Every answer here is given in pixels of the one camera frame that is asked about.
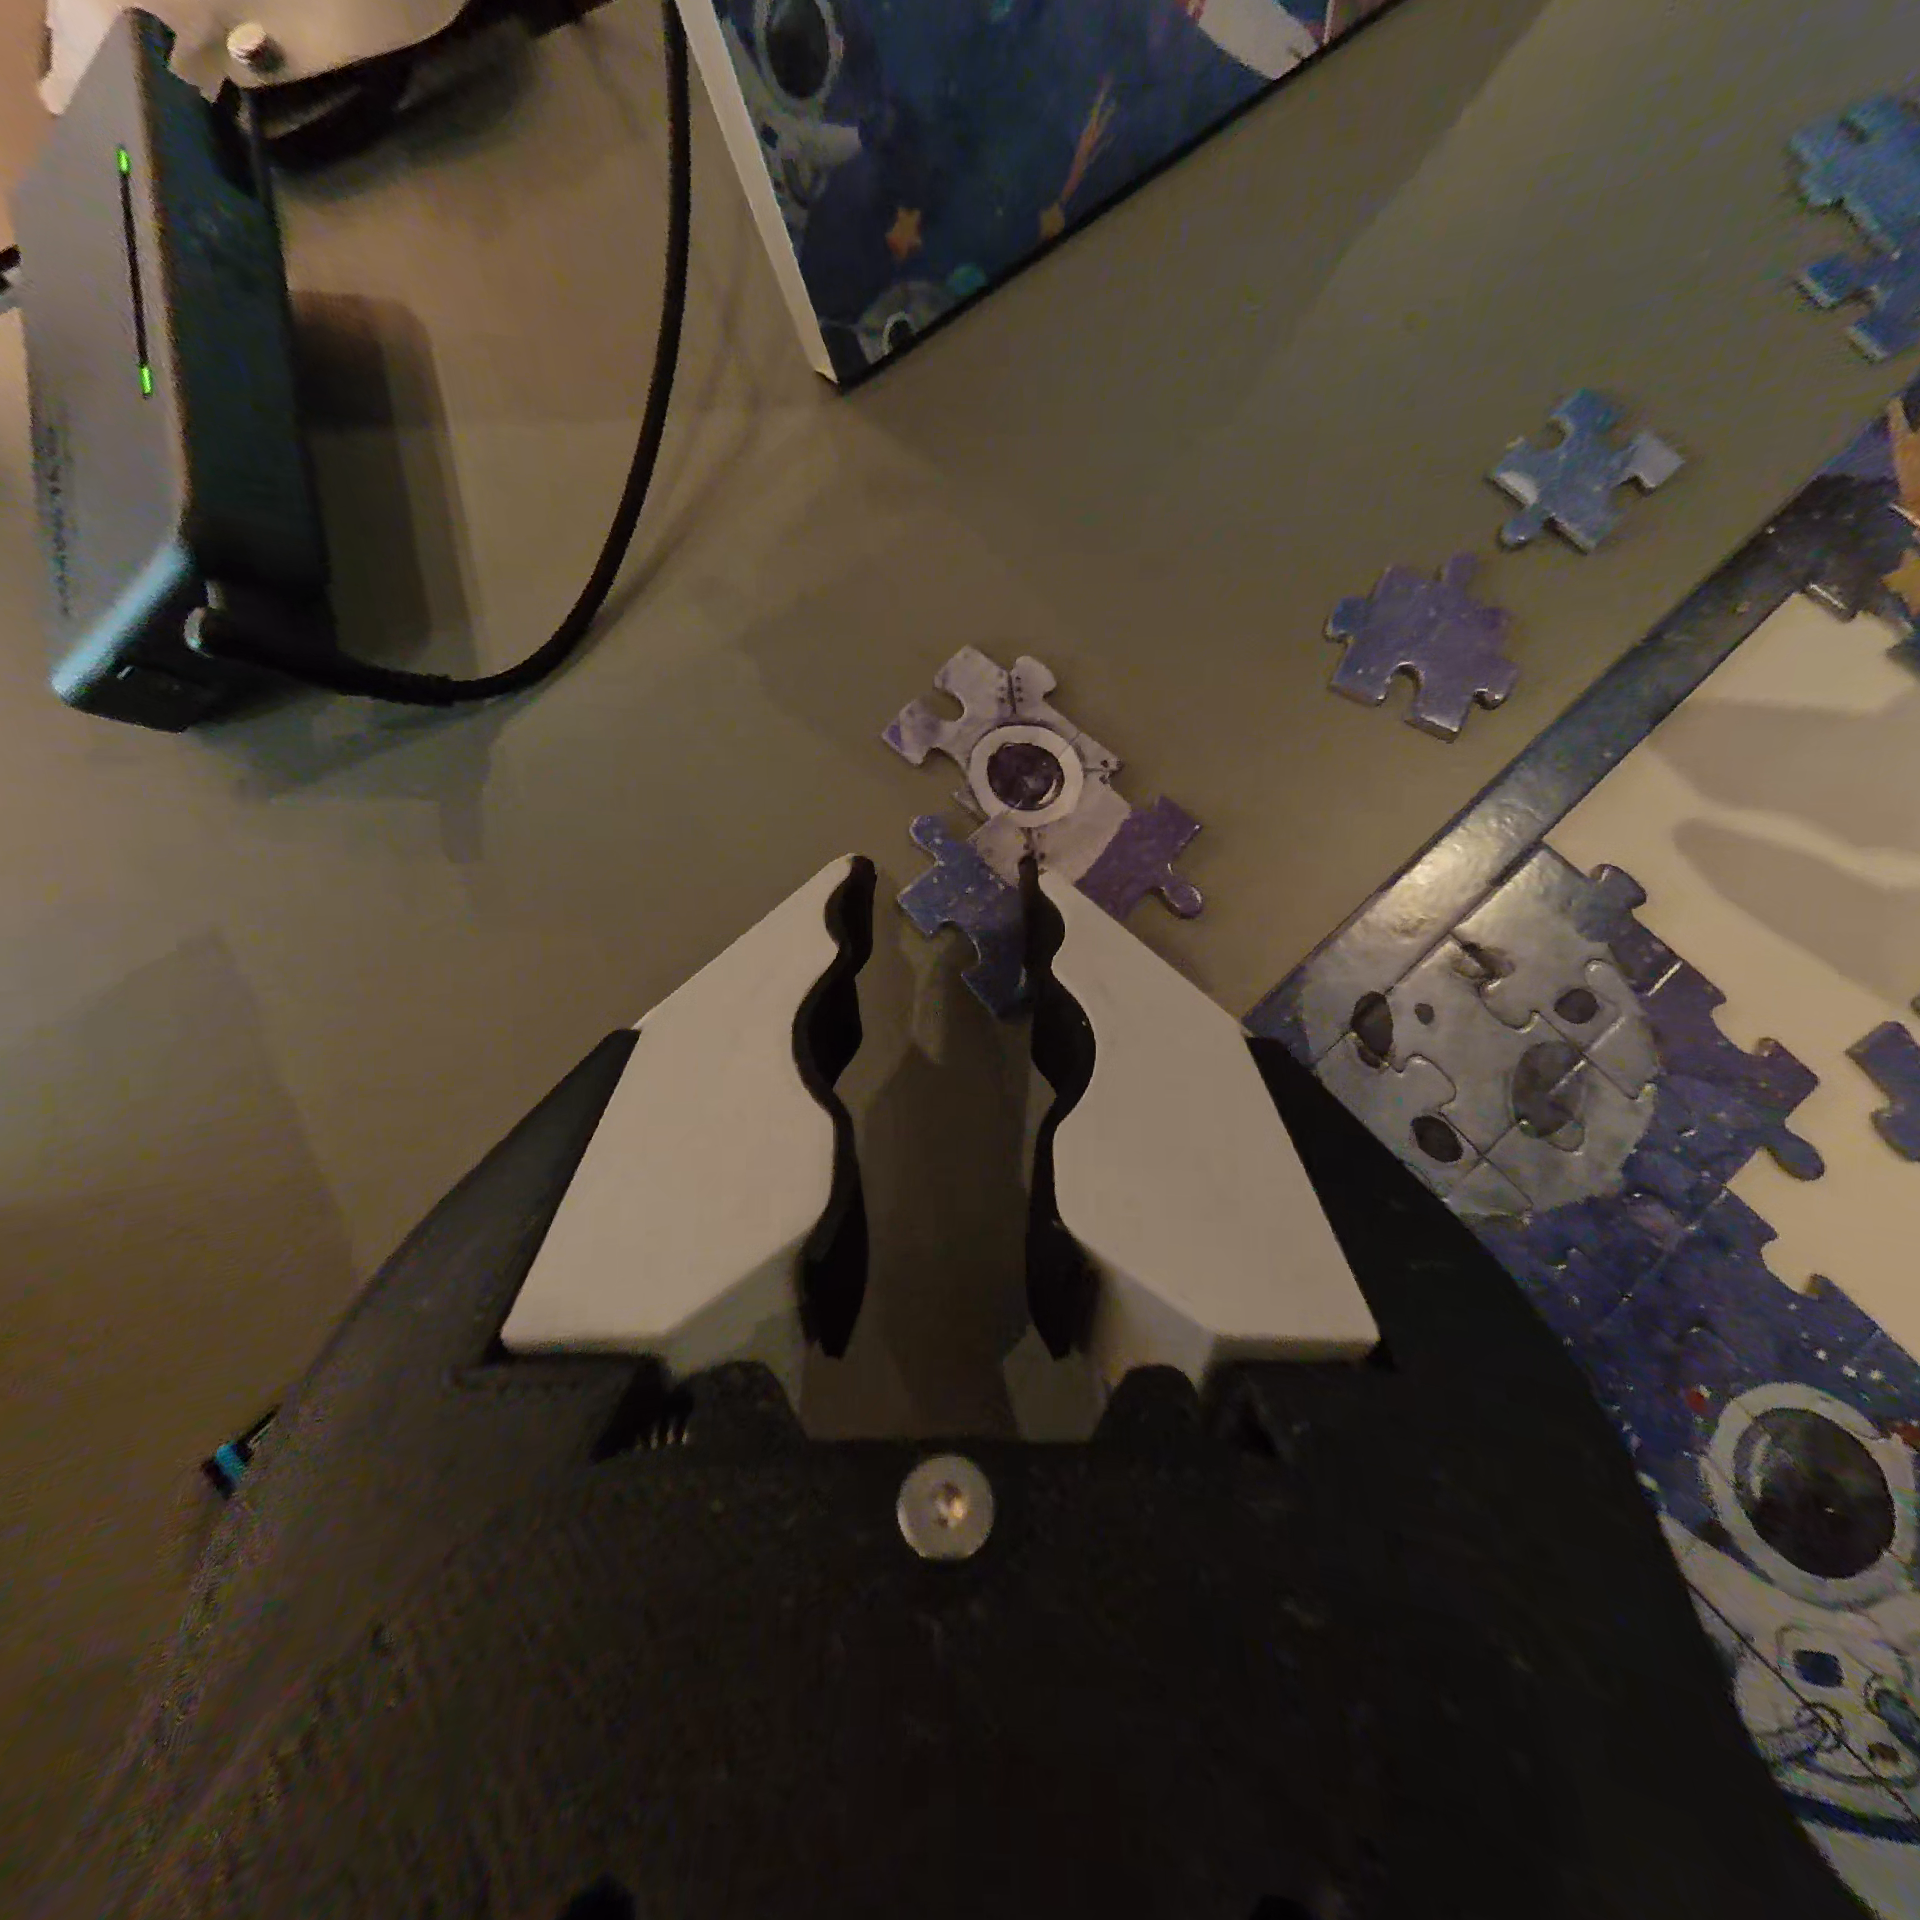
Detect illustrated animal puzzle box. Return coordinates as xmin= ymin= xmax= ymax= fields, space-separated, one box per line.
xmin=675 ymin=0 xmax=1407 ymax=391

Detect pale plastic mount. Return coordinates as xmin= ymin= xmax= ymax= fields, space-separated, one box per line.
xmin=42 ymin=0 xmax=472 ymax=98

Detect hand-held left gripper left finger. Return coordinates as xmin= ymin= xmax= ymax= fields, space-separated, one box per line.
xmin=498 ymin=855 xmax=881 ymax=1358

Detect space jigsaw puzzle board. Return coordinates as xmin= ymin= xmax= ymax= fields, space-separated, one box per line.
xmin=1245 ymin=371 xmax=1920 ymax=1920

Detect black power adapter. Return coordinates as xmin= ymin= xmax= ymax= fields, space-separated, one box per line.
xmin=5 ymin=6 xmax=334 ymax=737

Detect black adapter cable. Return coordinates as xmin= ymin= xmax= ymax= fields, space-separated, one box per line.
xmin=189 ymin=0 xmax=698 ymax=709

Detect joined planet puzzle pieces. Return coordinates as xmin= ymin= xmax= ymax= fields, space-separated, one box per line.
xmin=1847 ymin=1024 xmax=1920 ymax=1171

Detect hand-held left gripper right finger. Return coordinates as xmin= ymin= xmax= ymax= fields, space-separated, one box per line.
xmin=1005 ymin=855 xmax=1385 ymax=1369

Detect row of puzzle pieces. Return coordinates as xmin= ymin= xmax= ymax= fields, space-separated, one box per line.
xmin=881 ymin=98 xmax=1920 ymax=925

